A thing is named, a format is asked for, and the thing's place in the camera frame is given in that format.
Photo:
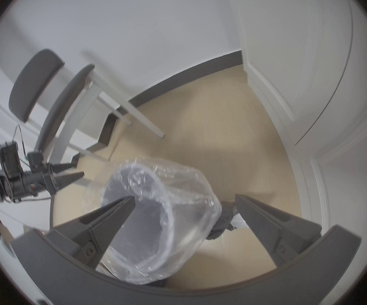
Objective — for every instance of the white trash bin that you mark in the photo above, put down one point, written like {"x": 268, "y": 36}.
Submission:
{"x": 139, "y": 227}

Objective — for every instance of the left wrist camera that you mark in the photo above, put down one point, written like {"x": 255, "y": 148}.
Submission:
{"x": 34, "y": 160}

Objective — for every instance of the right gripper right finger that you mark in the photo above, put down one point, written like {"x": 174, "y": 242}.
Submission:
{"x": 266, "y": 227}

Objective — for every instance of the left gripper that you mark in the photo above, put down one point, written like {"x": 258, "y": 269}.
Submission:
{"x": 39, "y": 184}

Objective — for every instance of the clear plastic bag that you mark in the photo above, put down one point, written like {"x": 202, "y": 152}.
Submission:
{"x": 199, "y": 195}

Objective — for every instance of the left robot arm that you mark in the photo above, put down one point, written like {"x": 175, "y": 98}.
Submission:
{"x": 10, "y": 157}

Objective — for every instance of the white printed wrapper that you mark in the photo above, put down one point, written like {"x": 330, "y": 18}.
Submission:
{"x": 241, "y": 223}

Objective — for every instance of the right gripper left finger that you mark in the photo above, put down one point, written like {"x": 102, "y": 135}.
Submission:
{"x": 107, "y": 224}

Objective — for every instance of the white wardrobe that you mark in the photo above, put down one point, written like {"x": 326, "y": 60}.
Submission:
{"x": 298, "y": 59}

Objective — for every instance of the white chair with grey cushions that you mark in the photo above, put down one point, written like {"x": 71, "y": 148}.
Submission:
{"x": 34, "y": 84}

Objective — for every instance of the crumpled black plastic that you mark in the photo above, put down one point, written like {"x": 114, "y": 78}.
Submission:
{"x": 223, "y": 221}

